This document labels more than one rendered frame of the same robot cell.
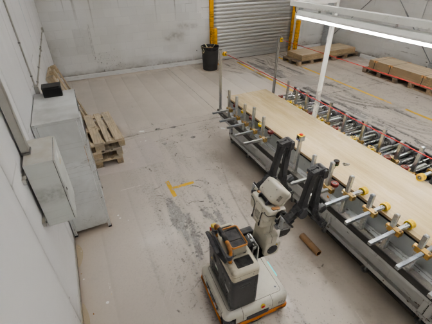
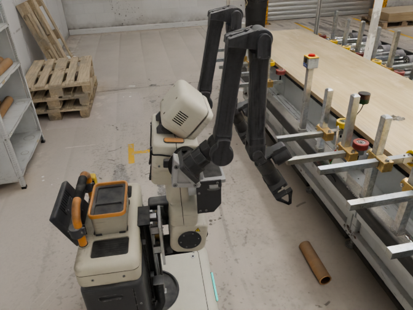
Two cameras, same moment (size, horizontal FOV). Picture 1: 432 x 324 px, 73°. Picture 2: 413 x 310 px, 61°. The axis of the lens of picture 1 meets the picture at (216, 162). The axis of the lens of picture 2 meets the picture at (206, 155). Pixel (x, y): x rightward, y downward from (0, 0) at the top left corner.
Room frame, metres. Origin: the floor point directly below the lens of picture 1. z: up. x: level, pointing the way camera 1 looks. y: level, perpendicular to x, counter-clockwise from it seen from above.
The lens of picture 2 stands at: (0.65, -0.87, 1.85)
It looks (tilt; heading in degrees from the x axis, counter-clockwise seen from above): 32 degrees down; 15
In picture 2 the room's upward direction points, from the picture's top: 2 degrees counter-clockwise
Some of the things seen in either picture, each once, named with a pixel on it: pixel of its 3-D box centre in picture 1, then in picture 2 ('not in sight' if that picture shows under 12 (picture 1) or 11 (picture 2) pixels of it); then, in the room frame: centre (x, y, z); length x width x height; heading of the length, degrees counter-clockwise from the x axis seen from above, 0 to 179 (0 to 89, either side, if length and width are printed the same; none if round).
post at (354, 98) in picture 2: (328, 180); (347, 136); (2.43, -1.17, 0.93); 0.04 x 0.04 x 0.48; 25
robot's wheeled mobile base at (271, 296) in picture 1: (242, 285); (155, 306); (1.73, -0.26, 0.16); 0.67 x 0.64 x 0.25; 112
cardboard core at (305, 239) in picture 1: (310, 243); (314, 261); (2.34, -1.12, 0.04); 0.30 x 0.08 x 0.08; 25
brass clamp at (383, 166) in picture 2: (348, 194); (378, 159); (2.18, -1.29, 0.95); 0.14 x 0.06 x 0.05; 25
